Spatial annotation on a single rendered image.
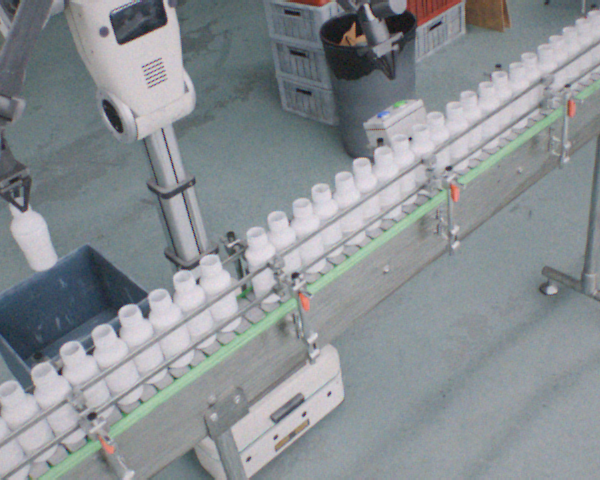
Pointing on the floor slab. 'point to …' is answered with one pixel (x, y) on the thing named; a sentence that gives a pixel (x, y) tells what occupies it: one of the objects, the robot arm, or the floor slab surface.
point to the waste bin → (366, 76)
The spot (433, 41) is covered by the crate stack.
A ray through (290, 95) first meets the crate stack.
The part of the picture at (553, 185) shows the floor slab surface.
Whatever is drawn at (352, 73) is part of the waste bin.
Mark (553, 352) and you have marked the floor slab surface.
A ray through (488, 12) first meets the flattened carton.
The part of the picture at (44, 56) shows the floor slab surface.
